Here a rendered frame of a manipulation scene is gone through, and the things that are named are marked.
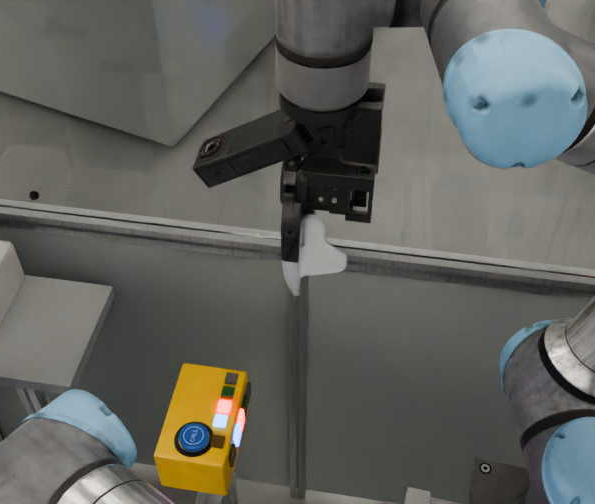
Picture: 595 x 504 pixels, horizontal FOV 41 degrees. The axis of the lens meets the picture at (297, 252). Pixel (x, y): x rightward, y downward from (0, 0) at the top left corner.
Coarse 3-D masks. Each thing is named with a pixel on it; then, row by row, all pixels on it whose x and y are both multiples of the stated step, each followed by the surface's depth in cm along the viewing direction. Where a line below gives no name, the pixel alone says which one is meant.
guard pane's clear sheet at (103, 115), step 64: (0, 0) 120; (64, 0) 118; (128, 0) 116; (192, 0) 114; (256, 0) 112; (576, 0) 105; (0, 64) 128; (64, 64) 126; (128, 64) 124; (192, 64) 122; (256, 64) 120; (384, 64) 117; (0, 128) 139; (64, 128) 136; (128, 128) 134; (192, 128) 132; (384, 128) 125; (448, 128) 123; (0, 192) 151; (64, 192) 148; (128, 192) 145; (192, 192) 142; (256, 192) 140; (384, 192) 135; (448, 192) 132; (512, 192) 130; (576, 192) 128; (448, 256) 143; (512, 256) 141; (576, 256) 138
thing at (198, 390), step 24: (192, 384) 117; (216, 384) 117; (240, 384) 117; (192, 408) 115; (216, 408) 115; (240, 408) 117; (168, 432) 112; (216, 432) 112; (168, 456) 109; (192, 456) 109; (216, 456) 109; (168, 480) 114; (192, 480) 113; (216, 480) 112
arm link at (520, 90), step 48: (480, 0) 49; (528, 0) 49; (432, 48) 52; (480, 48) 46; (528, 48) 45; (576, 48) 48; (480, 96) 45; (528, 96) 44; (576, 96) 45; (480, 144) 47; (528, 144) 47; (576, 144) 50
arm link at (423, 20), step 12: (396, 0) 55; (408, 0) 55; (420, 0) 55; (432, 0) 53; (540, 0) 56; (396, 12) 56; (408, 12) 56; (420, 12) 56; (432, 12) 52; (396, 24) 58; (408, 24) 58; (420, 24) 58
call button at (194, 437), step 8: (192, 424) 112; (184, 432) 111; (192, 432) 111; (200, 432) 111; (184, 440) 110; (192, 440) 110; (200, 440) 110; (184, 448) 110; (192, 448) 109; (200, 448) 110
